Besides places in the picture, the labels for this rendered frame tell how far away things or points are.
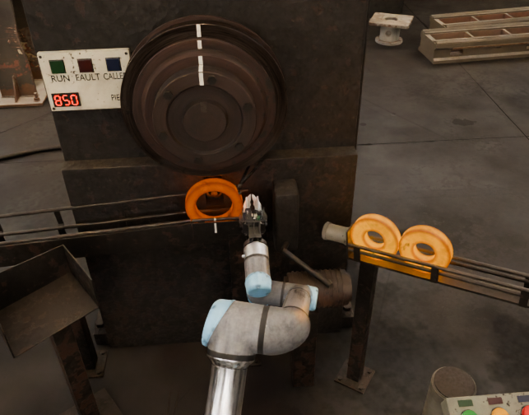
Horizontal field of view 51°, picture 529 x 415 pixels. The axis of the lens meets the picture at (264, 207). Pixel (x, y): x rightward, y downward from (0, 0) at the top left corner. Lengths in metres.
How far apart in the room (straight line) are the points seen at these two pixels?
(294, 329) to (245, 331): 0.12
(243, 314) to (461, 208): 2.07
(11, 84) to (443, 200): 3.17
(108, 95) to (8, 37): 2.74
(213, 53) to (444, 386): 1.09
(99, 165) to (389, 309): 1.39
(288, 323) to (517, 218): 2.10
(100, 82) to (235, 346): 0.88
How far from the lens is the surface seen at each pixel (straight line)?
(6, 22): 4.42
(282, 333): 1.31
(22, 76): 4.55
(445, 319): 2.56
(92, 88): 1.76
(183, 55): 1.52
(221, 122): 1.52
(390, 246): 1.75
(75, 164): 1.90
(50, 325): 1.76
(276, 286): 1.71
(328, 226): 1.82
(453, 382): 1.68
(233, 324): 1.31
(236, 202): 1.80
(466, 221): 3.11
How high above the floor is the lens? 1.82
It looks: 37 degrees down
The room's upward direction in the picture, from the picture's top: 1 degrees counter-clockwise
